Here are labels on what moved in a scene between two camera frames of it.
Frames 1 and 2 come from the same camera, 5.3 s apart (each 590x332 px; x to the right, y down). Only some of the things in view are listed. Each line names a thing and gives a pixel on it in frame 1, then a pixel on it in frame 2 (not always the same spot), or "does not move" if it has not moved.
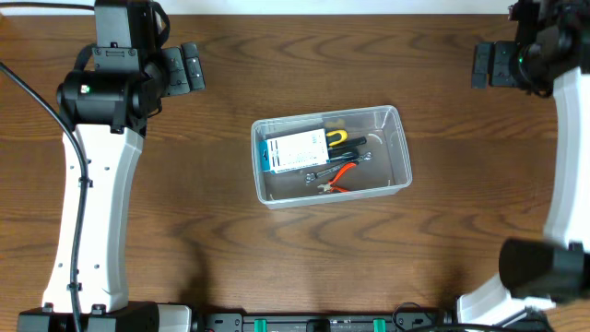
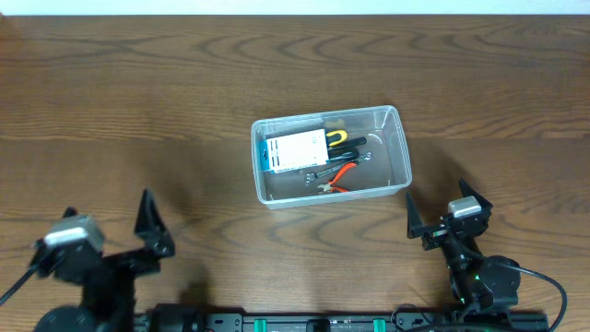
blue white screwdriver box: [295, 151] does not move
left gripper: [190, 67] → [155, 245]
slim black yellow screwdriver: [348, 143] does not move
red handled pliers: [329, 187] does not move
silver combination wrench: [310, 177] does not move
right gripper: [502, 74] → [435, 235]
